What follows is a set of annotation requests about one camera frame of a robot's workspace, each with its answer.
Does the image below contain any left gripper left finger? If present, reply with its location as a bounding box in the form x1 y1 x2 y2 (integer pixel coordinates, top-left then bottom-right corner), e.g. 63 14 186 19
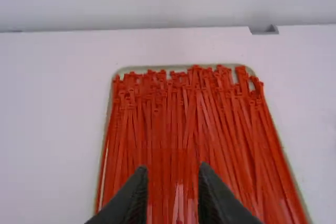
90 165 149 224

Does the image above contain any row of orange cable ties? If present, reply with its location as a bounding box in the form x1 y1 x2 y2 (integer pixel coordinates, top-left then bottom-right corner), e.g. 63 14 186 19
95 63 311 224

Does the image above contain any pale tray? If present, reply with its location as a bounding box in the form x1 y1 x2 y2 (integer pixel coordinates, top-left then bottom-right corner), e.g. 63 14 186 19
92 62 314 224

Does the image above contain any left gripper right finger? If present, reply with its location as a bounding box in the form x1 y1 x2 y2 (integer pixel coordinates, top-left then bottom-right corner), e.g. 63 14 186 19
197 162 264 224

